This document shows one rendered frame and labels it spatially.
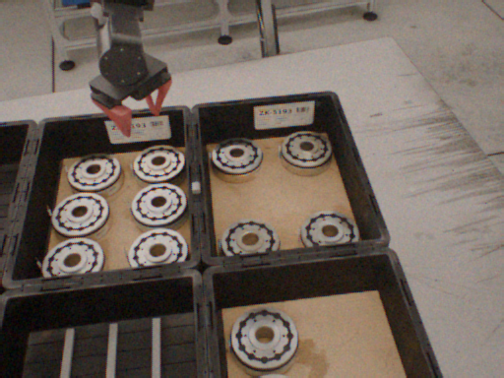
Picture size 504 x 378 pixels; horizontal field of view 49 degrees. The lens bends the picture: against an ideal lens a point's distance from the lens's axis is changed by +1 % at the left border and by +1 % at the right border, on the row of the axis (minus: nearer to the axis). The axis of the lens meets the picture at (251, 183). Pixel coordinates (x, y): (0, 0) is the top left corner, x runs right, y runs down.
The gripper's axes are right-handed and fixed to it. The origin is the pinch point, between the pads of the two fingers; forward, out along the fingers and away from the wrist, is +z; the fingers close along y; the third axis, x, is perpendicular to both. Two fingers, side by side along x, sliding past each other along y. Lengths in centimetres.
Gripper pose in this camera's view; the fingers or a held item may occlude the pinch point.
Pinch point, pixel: (140, 120)
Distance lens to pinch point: 89.2
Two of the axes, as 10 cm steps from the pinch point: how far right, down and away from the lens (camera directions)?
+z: 0.3, 6.7, 7.4
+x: -7.9, -4.4, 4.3
